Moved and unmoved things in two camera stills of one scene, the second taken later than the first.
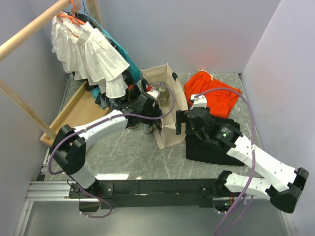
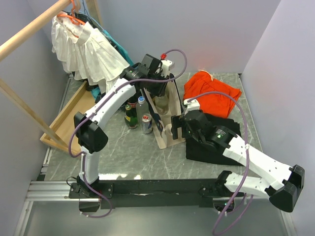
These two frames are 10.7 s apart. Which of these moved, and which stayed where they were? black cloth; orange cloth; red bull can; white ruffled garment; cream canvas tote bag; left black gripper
Moved: left black gripper; cream canvas tote bag
Stayed: red bull can; black cloth; white ruffled garment; orange cloth
